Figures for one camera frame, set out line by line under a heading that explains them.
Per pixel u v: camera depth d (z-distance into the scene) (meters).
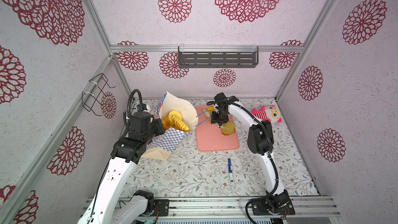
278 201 0.64
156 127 0.62
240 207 0.77
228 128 1.00
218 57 0.92
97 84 0.78
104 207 0.38
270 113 1.03
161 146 0.81
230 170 0.85
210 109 1.09
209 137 1.00
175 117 0.87
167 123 0.93
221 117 0.89
